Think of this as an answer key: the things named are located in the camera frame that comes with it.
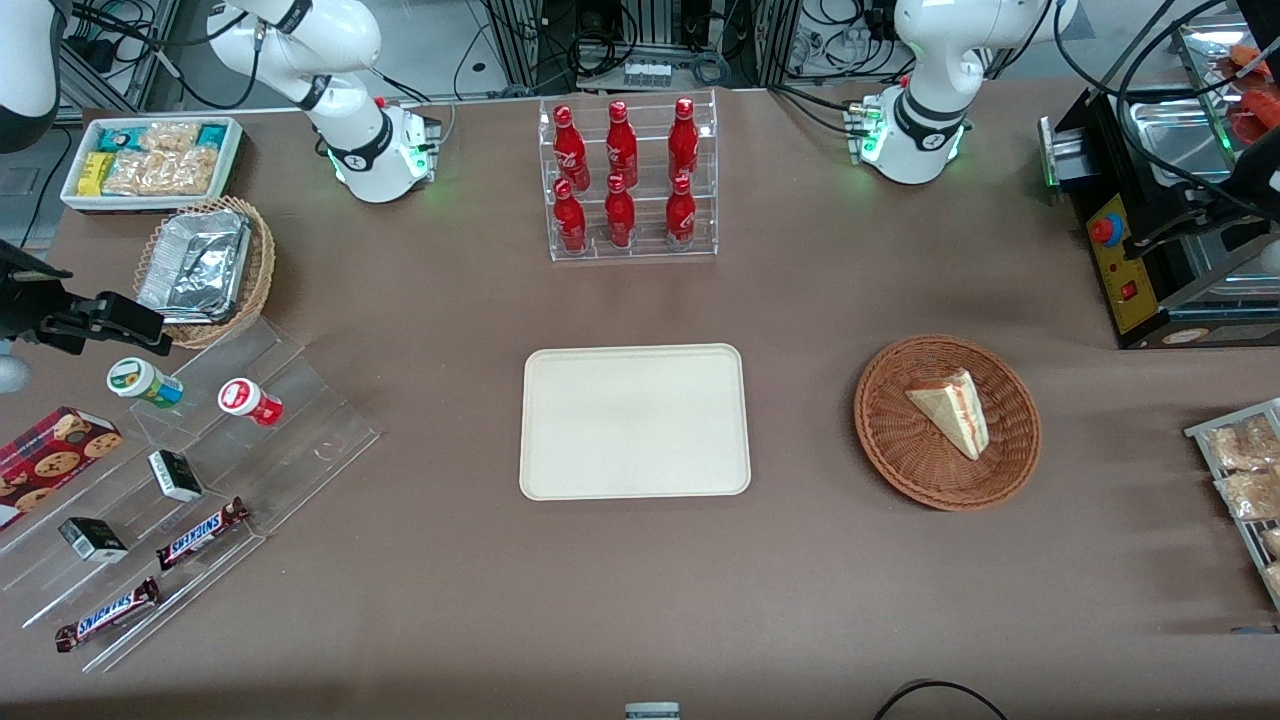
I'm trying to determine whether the aluminium foil container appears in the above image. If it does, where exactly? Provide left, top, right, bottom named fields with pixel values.
left=137, top=209, right=252, bottom=324

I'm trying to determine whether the red chocolate cookie box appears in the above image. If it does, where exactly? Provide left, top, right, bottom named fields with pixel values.
left=0, top=405, right=124, bottom=532

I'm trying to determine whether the stainless steel pan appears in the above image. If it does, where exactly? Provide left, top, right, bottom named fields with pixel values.
left=1122, top=93, right=1267, bottom=188
left=1178, top=14, right=1259, bottom=77

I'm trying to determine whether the small grey black box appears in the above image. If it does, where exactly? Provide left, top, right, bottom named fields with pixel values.
left=1038, top=114, right=1093, bottom=193

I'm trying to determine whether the small black white box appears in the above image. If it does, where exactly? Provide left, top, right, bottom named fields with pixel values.
left=147, top=449, right=205, bottom=504
left=57, top=516, right=130, bottom=564

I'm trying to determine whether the black food warmer cabinet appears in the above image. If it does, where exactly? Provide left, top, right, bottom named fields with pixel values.
left=1058, top=0, right=1280, bottom=351

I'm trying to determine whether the oval tan wicker basket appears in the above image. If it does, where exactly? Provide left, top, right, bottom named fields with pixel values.
left=133, top=196, right=277, bottom=350

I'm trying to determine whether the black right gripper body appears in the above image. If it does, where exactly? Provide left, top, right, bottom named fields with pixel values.
left=0, top=240, right=73, bottom=343

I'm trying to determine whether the red cola bottle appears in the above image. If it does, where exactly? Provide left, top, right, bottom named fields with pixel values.
left=552, top=104, right=592, bottom=192
left=605, top=100, right=640, bottom=187
left=603, top=173, right=638, bottom=250
left=552, top=178, right=589, bottom=254
left=664, top=174, right=699, bottom=248
left=667, top=97, right=701, bottom=184

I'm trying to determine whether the triangular sandwich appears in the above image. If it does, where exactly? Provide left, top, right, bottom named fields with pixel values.
left=905, top=369, right=991, bottom=462

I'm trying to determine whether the clear bag of crackers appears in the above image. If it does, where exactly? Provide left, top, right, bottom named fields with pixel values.
left=140, top=121, right=201, bottom=153
left=104, top=148, right=219, bottom=197

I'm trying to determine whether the cream rectangular tray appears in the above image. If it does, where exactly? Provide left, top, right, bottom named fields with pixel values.
left=519, top=343, right=752, bottom=501

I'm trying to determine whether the white plastic bin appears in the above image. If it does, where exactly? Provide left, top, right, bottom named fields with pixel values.
left=60, top=116, right=245, bottom=214

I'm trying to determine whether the clear acrylic bottle rack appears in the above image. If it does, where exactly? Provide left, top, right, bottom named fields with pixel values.
left=538, top=88, right=719, bottom=264

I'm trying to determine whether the snickers chocolate bar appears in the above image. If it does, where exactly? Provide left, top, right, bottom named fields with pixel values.
left=54, top=576, right=162, bottom=654
left=155, top=497, right=252, bottom=572

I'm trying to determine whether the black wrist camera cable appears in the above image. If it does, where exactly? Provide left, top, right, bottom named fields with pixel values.
left=1052, top=0, right=1246, bottom=213

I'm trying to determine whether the round brown wicker basket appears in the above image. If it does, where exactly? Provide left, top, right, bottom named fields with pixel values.
left=854, top=334, right=1043, bottom=512

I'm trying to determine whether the red lid yogurt cup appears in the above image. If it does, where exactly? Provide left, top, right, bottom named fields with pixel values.
left=217, top=377, right=285, bottom=428

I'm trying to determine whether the green lid yogurt cup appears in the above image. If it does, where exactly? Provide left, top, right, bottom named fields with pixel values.
left=106, top=357, right=186, bottom=410

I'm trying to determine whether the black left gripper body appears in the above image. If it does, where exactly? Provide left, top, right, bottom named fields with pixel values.
left=1228, top=128, right=1280, bottom=225

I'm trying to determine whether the orange red food item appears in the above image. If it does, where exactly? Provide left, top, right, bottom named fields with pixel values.
left=1227, top=44, right=1280, bottom=143

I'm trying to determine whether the clear acrylic stepped stand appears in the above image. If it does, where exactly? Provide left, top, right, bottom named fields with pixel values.
left=0, top=317, right=382, bottom=674

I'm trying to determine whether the black cable loop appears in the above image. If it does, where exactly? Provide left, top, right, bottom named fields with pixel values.
left=873, top=679, right=1009, bottom=720

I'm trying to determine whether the grey metal snack tray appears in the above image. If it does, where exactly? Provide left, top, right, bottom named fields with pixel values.
left=1184, top=397, right=1280, bottom=612

